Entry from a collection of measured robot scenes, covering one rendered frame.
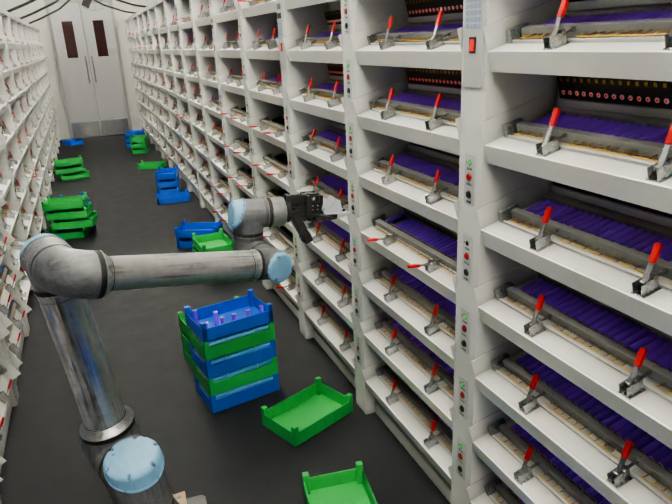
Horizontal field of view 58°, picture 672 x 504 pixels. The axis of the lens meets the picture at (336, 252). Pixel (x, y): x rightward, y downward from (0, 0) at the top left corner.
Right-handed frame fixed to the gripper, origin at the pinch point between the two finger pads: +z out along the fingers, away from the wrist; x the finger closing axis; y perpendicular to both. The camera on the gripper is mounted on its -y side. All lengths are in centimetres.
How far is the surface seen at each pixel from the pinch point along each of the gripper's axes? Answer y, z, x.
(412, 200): 9.7, 9.7, -26.5
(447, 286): -9.8, 11.5, -45.2
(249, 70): 40, 9, 151
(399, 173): 13.3, 16.5, -5.5
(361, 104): 33.4, 9.6, 10.5
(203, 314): -55, -36, 59
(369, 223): -7.2, 14.6, 10.5
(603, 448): -28, 19, -96
